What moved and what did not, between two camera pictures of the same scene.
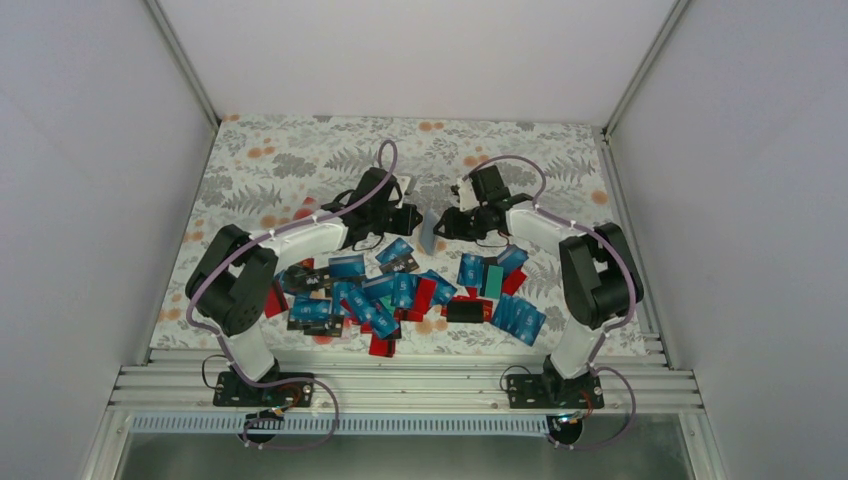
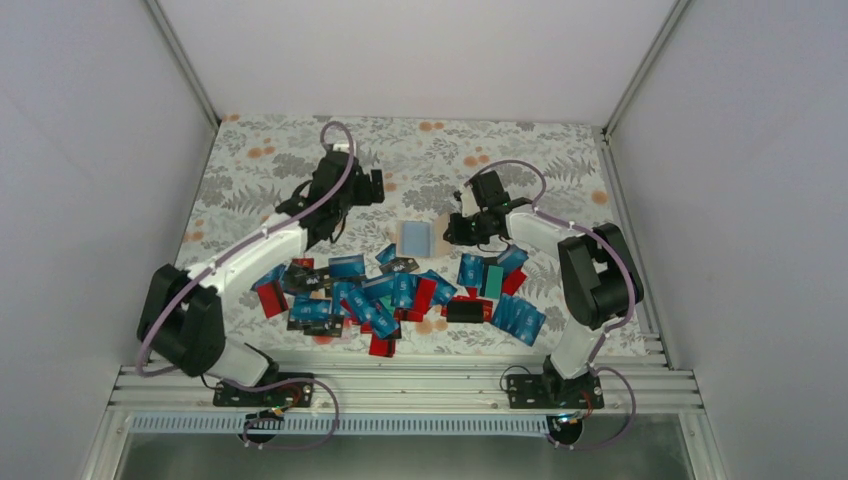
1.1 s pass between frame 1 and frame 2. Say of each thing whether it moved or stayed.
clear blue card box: moved
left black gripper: moved
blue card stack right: stayed
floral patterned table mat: stayed
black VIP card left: stayed
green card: stayed
